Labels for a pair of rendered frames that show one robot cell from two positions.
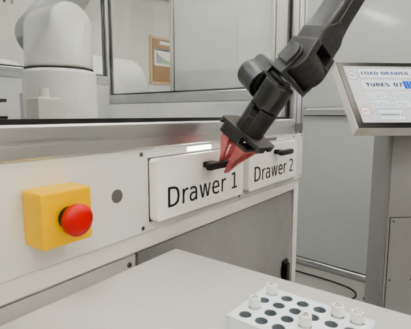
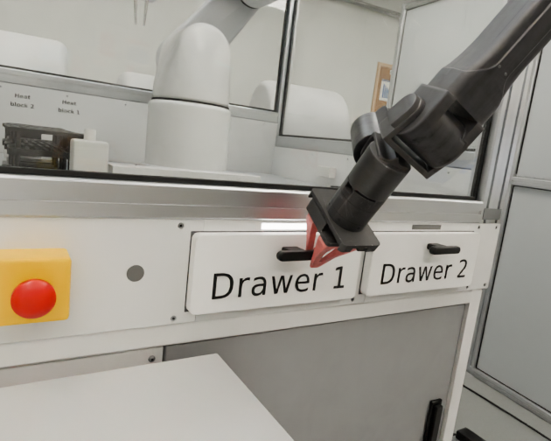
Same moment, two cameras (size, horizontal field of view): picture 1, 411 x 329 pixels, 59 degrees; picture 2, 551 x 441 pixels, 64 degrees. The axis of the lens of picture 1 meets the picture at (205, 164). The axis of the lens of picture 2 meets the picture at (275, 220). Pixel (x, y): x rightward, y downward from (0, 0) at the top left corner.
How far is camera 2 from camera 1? 0.25 m
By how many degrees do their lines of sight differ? 21
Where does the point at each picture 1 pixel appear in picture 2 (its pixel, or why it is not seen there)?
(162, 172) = (206, 252)
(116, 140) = (140, 205)
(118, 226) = (133, 310)
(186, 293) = (156, 425)
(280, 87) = (385, 161)
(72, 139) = (75, 197)
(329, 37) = (473, 90)
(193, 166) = (263, 251)
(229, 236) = (330, 350)
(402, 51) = not seen: outside the picture
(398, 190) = not seen: outside the picture
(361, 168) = not seen: outside the picture
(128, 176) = (156, 251)
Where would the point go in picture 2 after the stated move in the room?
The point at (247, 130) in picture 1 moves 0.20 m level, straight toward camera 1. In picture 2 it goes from (336, 216) to (253, 235)
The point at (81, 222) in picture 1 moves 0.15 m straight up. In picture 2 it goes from (33, 304) to (37, 150)
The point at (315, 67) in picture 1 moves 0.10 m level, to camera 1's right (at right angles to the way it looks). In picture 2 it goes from (441, 136) to (547, 147)
